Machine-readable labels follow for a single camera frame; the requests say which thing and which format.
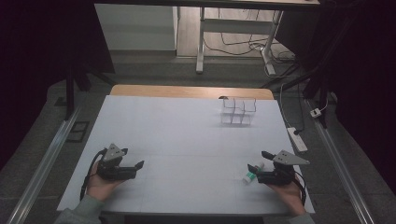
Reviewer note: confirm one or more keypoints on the clear acrylic compartment organizer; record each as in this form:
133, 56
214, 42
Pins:
238, 112

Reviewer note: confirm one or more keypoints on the black stand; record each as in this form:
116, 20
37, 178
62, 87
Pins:
320, 90
70, 93

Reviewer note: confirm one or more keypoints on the white table cover sheet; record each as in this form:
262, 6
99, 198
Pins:
186, 149

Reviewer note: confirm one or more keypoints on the white power strip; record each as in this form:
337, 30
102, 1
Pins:
297, 140

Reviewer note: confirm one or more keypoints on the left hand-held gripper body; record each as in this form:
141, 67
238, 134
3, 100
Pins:
115, 171

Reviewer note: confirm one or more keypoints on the person's left hand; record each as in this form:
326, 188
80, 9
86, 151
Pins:
99, 186

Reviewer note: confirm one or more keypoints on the small white adapter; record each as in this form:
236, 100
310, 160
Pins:
315, 112

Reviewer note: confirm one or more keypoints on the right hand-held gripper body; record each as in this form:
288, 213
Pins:
281, 174

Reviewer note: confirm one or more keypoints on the white cabinet panel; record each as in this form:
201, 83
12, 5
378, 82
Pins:
135, 26

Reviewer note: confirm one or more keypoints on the small white green-labelled bottle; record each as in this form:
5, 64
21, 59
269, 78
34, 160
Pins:
249, 178

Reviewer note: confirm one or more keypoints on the white desk frame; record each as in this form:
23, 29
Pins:
232, 26

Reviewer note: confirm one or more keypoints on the aluminium rail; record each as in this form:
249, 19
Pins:
339, 165
46, 161

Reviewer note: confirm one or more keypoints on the person's right hand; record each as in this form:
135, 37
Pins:
292, 194

